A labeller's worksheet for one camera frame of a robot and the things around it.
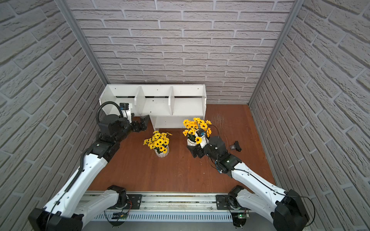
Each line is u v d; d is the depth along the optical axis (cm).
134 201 73
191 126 69
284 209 39
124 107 59
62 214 37
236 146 91
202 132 65
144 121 65
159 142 79
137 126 63
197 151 68
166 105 80
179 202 76
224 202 74
